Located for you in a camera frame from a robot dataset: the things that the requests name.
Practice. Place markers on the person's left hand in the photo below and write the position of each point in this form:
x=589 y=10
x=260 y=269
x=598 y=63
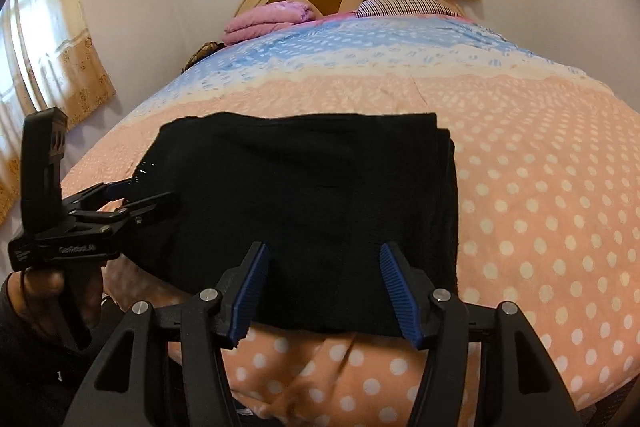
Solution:
x=42 y=297

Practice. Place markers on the polka dot bed quilt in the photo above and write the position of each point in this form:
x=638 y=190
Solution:
x=525 y=167

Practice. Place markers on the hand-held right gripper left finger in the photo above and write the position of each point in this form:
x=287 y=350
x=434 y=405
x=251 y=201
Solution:
x=247 y=302

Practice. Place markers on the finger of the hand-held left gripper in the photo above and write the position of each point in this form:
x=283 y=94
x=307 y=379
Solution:
x=145 y=206
x=117 y=189

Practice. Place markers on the brown patterned cloth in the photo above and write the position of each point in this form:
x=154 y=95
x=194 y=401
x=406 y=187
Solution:
x=202 y=54

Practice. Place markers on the folded pink blanket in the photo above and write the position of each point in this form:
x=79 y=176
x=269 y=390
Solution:
x=270 y=19

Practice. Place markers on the black pants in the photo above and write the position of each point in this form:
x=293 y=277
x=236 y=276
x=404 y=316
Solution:
x=310 y=187

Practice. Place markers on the short beige floral curtain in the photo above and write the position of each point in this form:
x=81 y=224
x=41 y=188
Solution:
x=55 y=47

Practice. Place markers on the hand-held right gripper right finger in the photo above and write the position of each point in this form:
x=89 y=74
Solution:
x=400 y=297

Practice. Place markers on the striped pillow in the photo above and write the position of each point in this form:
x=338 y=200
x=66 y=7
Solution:
x=405 y=5

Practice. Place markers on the person's left forearm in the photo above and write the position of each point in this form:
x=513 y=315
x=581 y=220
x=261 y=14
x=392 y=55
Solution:
x=25 y=367

